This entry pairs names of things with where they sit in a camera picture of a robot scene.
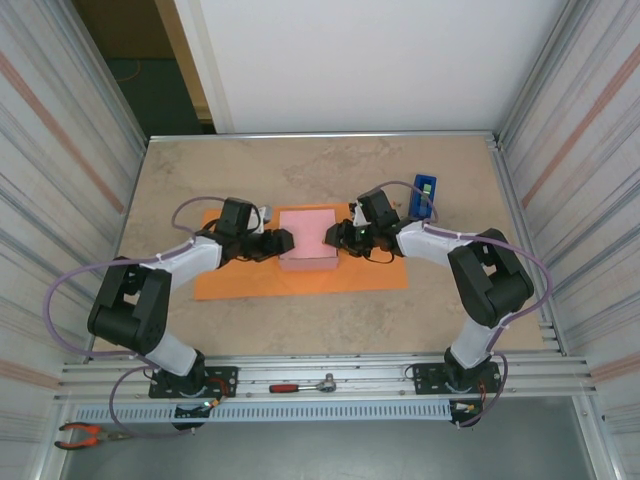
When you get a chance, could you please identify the pink gift box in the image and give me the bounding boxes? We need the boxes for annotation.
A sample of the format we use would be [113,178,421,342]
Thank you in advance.
[278,208,341,274]

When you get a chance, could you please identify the orange wrapping paper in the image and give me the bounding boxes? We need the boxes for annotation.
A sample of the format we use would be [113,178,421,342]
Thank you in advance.
[193,208,409,301]

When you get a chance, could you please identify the blue tape dispenser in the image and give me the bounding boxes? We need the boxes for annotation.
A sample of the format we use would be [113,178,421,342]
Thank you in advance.
[407,173,440,219]

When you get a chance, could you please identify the black connector module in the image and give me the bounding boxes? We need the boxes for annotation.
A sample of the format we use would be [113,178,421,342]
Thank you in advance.
[448,399,485,430]
[172,399,224,432]

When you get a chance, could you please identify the corrugated translucent side panel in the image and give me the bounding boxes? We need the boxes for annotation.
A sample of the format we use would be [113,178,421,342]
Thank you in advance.
[494,0,640,480]
[0,0,149,480]

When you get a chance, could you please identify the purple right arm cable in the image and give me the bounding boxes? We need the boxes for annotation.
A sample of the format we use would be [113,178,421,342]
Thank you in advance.
[382,180,554,429]

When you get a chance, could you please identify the aluminium table frame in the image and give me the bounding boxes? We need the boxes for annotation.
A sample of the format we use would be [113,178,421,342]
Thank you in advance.
[52,130,601,404]

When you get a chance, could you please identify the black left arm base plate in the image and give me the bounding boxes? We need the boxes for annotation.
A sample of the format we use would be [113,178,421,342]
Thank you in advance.
[148,365,239,400]

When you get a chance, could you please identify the red handled ratchet wrench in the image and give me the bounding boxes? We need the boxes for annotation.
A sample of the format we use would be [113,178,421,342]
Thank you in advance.
[268,373,337,395]

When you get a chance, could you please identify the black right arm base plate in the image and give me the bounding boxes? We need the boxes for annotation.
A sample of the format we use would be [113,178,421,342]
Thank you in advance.
[412,362,501,396]

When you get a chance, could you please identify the white door frame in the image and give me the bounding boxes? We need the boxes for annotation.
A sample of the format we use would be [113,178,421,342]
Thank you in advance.
[172,0,236,135]

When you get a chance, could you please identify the grey slotted cable duct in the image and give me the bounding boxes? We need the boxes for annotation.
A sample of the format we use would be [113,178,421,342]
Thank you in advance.
[74,402,451,424]

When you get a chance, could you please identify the orange cord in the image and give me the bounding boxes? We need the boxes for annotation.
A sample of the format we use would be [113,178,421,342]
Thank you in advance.
[117,57,144,84]

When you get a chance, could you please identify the orange handled pliers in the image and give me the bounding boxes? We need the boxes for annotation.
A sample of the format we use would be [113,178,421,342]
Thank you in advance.
[53,422,134,450]

